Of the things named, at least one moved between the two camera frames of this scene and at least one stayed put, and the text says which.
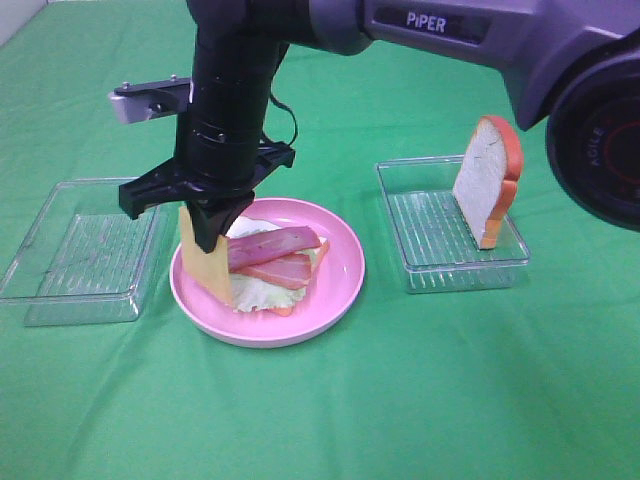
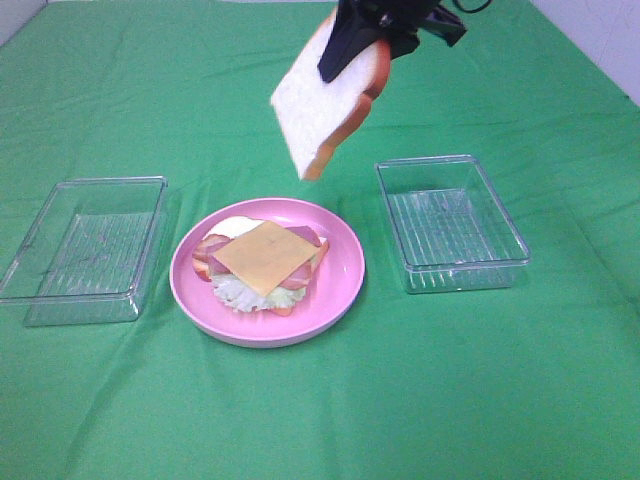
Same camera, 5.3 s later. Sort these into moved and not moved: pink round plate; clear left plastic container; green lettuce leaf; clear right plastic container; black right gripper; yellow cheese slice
Moved: yellow cheese slice; black right gripper
Not moved: clear right plastic container; green lettuce leaf; pink round plate; clear left plastic container
